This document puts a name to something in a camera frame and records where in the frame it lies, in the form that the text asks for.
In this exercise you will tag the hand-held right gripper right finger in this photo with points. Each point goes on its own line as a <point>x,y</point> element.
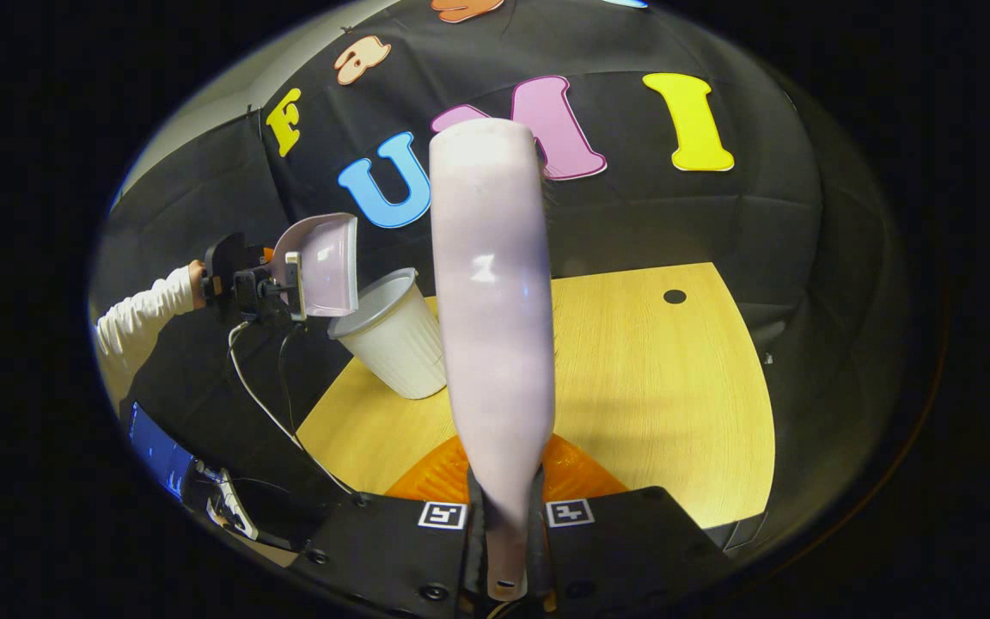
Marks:
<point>624,546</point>

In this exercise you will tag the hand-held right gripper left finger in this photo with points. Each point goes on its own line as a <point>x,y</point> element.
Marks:
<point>383,550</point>

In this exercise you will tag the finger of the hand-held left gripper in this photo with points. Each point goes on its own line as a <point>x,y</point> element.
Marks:
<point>267,292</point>

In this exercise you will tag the pale purple dustpan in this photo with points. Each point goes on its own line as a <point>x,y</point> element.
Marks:
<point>327,266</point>

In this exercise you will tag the white garbage bin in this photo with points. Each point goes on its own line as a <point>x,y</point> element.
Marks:
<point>400,344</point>

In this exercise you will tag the wooden desktop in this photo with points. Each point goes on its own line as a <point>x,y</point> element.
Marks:
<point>650,387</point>

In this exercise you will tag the white power strip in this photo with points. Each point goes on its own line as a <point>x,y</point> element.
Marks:
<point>229,507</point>

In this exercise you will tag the blue box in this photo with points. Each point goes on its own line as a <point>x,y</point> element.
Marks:
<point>155,451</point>

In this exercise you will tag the black desk grommet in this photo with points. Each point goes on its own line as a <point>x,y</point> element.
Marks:
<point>675,297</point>

